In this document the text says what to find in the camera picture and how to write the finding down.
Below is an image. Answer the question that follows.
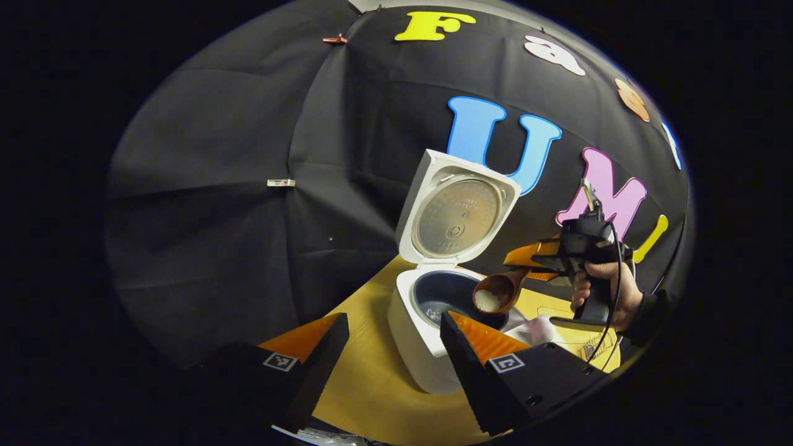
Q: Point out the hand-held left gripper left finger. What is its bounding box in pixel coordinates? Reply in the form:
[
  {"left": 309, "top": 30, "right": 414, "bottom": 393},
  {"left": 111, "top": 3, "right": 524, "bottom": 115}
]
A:
[{"left": 214, "top": 313, "right": 351, "bottom": 434}]

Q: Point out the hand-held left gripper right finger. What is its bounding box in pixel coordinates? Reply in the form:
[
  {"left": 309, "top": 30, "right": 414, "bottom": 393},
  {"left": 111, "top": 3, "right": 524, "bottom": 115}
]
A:
[{"left": 440, "top": 310, "right": 611, "bottom": 437}]

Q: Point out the brown wooden spoon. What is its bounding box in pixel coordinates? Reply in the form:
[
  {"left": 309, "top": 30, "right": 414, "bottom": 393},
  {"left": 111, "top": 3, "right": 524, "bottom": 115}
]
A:
[{"left": 472, "top": 268, "right": 535, "bottom": 315}]

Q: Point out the white rice cooker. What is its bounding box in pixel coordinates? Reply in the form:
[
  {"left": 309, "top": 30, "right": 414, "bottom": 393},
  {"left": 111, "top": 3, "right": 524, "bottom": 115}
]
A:
[{"left": 387, "top": 149, "right": 527, "bottom": 395}]

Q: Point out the clear plastic container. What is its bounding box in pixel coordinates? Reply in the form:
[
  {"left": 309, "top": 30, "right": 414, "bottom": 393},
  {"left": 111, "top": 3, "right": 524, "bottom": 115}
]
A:
[{"left": 505, "top": 305, "right": 620, "bottom": 374}]

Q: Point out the black backdrop cloth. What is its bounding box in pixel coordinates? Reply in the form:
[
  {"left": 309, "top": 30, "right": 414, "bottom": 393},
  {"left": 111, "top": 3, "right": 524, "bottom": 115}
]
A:
[{"left": 104, "top": 0, "right": 691, "bottom": 372}]

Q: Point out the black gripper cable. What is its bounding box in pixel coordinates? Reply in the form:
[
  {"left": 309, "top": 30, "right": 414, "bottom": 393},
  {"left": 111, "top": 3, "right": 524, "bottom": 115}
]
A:
[{"left": 587, "top": 222, "right": 625, "bottom": 364}]

